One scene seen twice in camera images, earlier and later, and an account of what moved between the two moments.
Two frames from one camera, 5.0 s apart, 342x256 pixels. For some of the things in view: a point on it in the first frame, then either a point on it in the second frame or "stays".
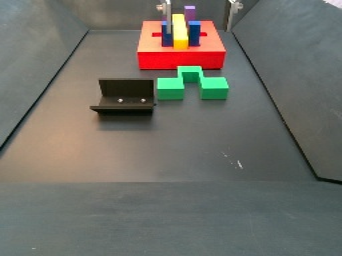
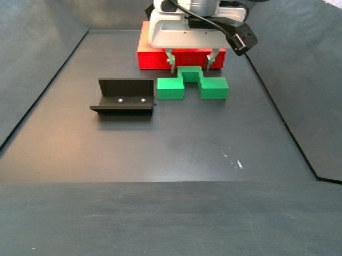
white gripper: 165,7 → 169,31
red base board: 203,56 stays
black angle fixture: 125,95 stays
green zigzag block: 214,87 stays
